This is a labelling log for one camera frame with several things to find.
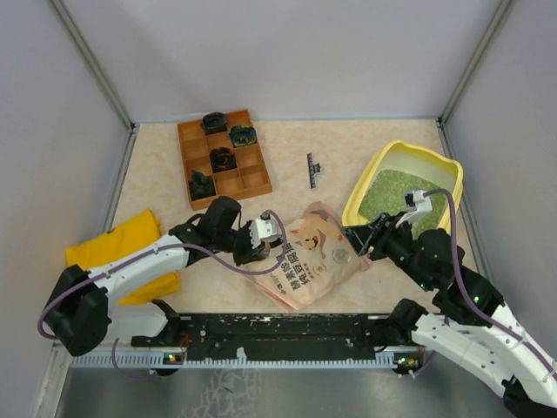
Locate yellow litter box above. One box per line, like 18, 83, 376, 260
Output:
342, 140, 463, 226

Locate green cat litter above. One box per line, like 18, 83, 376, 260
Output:
358, 169, 446, 239

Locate pink cat litter bag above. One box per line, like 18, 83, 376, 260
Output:
246, 201, 371, 311

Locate black bag sealing clip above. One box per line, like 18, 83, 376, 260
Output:
306, 152, 322, 190

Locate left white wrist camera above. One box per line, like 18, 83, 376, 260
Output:
248, 210, 283, 249

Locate wooden compartment tray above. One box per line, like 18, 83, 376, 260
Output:
177, 109, 272, 211

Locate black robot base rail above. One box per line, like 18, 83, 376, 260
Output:
130, 311, 436, 362

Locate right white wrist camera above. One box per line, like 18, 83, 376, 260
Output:
395, 189, 433, 228

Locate dark rolled item lower left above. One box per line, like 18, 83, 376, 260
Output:
189, 170, 216, 201

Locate black rolled item top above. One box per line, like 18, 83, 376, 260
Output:
200, 111, 228, 136

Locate black green rolled item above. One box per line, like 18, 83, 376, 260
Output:
229, 125, 258, 148

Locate black orange rolled item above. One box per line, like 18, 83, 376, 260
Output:
209, 147, 237, 172

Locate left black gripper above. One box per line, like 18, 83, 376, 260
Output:
215, 219, 266, 266

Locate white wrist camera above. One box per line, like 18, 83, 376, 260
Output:
395, 189, 433, 228
248, 210, 283, 249

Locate yellow cloth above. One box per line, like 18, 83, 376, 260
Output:
65, 209, 181, 305

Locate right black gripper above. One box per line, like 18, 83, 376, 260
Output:
340, 210, 434, 290

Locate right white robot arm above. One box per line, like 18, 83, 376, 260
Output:
342, 213, 556, 417

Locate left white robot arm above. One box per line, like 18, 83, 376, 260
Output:
37, 196, 287, 357

